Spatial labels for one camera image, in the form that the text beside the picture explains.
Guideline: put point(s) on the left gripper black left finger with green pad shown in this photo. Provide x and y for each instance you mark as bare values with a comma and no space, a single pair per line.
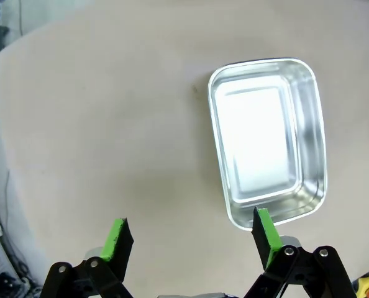
117,245

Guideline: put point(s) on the rectangular steel container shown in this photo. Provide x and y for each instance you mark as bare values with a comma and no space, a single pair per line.
265,139

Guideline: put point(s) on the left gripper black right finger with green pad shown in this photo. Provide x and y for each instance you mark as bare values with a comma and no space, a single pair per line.
266,236

